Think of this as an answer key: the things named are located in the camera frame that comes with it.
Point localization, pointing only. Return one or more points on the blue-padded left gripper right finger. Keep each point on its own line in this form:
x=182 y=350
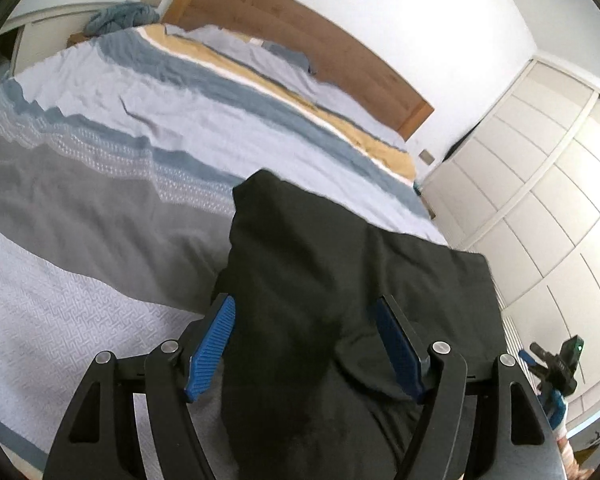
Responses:
x=407 y=354

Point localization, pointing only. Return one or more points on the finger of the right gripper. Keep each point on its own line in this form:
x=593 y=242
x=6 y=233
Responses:
x=527 y=358

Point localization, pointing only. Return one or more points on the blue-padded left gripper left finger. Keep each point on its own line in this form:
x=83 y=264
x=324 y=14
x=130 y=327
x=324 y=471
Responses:
x=205 y=346

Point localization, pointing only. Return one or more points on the black puffy jacket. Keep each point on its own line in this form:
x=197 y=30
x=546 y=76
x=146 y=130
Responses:
x=308 y=390

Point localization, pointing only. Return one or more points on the blue-gloved right hand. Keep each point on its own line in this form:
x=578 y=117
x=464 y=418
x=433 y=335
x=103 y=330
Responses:
x=555 y=409

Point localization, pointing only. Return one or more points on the white wardrobe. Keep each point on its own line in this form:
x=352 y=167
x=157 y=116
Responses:
x=523 y=190

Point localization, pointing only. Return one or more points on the striped bed duvet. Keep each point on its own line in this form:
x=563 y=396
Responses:
x=118 y=158

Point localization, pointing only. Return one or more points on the grey pillow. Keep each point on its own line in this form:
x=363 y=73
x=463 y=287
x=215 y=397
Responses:
x=291 y=69

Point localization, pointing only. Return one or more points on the teal crumpled cloth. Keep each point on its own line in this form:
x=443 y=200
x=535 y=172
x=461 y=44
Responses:
x=121 y=16

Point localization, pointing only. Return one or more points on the wooden headboard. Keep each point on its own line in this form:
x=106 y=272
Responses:
x=335 y=55

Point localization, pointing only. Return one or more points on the white bedside cabinet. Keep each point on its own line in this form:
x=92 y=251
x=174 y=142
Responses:
x=43 y=33

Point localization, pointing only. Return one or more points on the wall socket plate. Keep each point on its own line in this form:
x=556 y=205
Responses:
x=426 y=157

